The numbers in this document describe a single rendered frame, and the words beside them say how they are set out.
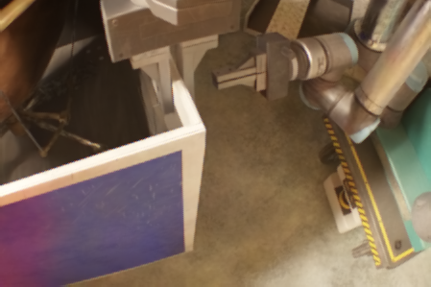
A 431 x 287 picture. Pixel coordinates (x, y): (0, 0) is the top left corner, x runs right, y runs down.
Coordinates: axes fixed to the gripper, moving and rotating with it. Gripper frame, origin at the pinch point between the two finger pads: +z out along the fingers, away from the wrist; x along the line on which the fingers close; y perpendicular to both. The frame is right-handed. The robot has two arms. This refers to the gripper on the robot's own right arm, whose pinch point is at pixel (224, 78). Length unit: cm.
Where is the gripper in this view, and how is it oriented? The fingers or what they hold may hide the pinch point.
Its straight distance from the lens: 59.3
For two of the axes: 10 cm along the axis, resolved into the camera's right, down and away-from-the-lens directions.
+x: 0.6, 7.8, 6.3
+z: -9.1, 2.9, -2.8
